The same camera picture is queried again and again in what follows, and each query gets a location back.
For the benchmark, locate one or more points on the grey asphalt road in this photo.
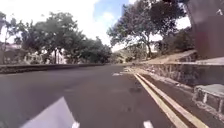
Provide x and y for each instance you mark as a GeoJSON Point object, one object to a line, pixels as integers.
{"type": "Point", "coordinates": [100, 93]}

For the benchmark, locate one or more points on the large spreading tree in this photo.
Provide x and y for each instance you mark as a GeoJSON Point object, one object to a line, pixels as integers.
{"type": "Point", "coordinates": [143, 20]}

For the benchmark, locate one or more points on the double yellow painted line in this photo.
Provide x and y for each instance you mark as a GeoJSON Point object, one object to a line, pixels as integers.
{"type": "Point", "coordinates": [156, 100]}

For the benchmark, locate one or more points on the row of trees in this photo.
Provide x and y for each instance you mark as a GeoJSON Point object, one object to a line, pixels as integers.
{"type": "Point", "coordinates": [60, 33]}

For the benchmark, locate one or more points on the dark green bushes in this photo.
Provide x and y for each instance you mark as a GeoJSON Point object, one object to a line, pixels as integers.
{"type": "Point", "coordinates": [176, 41]}

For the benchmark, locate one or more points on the pale building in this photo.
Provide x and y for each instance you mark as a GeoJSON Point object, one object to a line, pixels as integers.
{"type": "Point", "coordinates": [13, 53]}

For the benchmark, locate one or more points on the dark reddish building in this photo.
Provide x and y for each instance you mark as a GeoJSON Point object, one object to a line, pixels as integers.
{"type": "Point", "coordinates": [208, 33]}

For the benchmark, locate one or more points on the grey stone block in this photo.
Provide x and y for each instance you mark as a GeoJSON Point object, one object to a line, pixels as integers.
{"type": "Point", "coordinates": [210, 90]}

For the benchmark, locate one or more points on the low stone wall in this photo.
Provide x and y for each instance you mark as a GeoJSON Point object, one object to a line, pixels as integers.
{"type": "Point", "coordinates": [186, 73]}

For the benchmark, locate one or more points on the low dark roadside wall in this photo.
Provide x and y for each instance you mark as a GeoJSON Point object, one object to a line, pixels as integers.
{"type": "Point", "coordinates": [33, 68]}

